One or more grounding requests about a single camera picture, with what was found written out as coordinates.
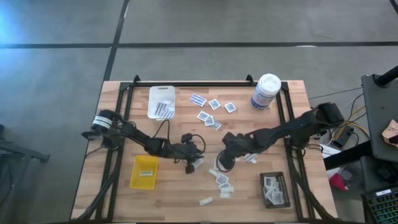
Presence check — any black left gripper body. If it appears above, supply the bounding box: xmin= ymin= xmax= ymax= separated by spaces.
xmin=170 ymin=142 xmax=205 ymax=165

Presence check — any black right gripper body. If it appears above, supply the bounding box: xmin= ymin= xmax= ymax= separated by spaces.
xmin=222 ymin=133 xmax=256 ymax=156

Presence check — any small crumpled white packet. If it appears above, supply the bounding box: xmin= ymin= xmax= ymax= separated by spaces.
xmin=198 ymin=196 xmax=215 ymax=207

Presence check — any yellow plastic basket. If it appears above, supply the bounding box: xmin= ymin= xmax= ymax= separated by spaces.
xmin=129 ymin=154 xmax=160 ymax=190

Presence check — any white disinfectant wipes canister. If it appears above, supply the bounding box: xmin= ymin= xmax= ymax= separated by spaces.
xmin=249 ymin=73 xmax=282 ymax=111

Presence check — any black plastic basket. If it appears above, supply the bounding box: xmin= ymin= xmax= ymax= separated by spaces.
xmin=259 ymin=171 xmax=291 ymax=210

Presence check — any white plastic bin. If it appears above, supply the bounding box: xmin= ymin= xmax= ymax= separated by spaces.
xmin=147 ymin=85 xmax=177 ymax=121

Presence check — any white box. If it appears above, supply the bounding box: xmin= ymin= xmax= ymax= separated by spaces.
xmin=320 ymin=143 xmax=343 ymax=158

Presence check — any black power adapter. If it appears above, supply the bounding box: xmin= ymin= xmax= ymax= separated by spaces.
xmin=331 ymin=126 xmax=355 ymax=149

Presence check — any red object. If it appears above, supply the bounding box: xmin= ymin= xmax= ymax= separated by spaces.
xmin=328 ymin=172 xmax=349 ymax=191

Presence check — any black side table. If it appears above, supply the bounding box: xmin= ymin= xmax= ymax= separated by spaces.
xmin=360 ymin=64 xmax=398 ymax=163

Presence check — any brown cardboard piece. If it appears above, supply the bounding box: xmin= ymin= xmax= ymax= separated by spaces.
xmin=381 ymin=119 xmax=398 ymax=149

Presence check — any backlit computer keyboard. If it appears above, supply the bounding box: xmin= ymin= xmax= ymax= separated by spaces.
xmin=360 ymin=185 xmax=398 ymax=224

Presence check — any black equipment stand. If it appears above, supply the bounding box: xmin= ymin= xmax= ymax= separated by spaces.
xmin=0 ymin=123 xmax=50 ymax=224

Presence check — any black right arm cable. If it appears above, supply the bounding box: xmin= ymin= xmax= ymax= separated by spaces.
xmin=216 ymin=151 xmax=234 ymax=173

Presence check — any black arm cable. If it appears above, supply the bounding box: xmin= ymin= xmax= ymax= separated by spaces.
xmin=216 ymin=151 xmax=234 ymax=173
xmin=152 ymin=119 xmax=206 ymax=162

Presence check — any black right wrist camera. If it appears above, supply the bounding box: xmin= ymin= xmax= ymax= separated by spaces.
xmin=222 ymin=131 xmax=237 ymax=144

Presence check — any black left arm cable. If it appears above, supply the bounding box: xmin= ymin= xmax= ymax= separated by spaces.
xmin=152 ymin=119 xmax=206 ymax=162

